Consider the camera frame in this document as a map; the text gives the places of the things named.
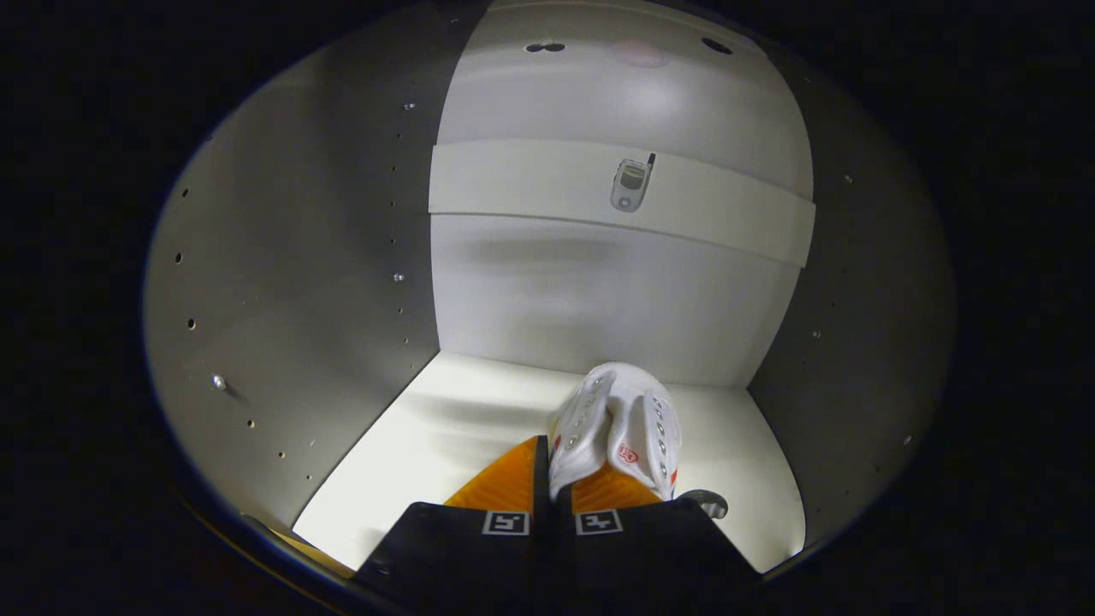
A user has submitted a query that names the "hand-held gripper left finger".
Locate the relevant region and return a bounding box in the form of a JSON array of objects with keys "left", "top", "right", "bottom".
[{"left": 353, "top": 435, "right": 555, "bottom": 616}]

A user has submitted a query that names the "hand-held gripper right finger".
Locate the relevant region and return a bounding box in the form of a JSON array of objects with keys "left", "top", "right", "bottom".
[{"left": 554, "top": 462, "right": 762, "bottom": 616}]

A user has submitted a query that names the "white shoe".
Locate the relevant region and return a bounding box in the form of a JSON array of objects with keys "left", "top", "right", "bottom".
[{"left": 547, "top": 362, "right": 730, "bottom": 520}]

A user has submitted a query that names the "grey shoe cabinet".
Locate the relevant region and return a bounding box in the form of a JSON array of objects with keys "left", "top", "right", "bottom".
[{"left": 141, "top": 0, "right": 955, "bottom": 583}]

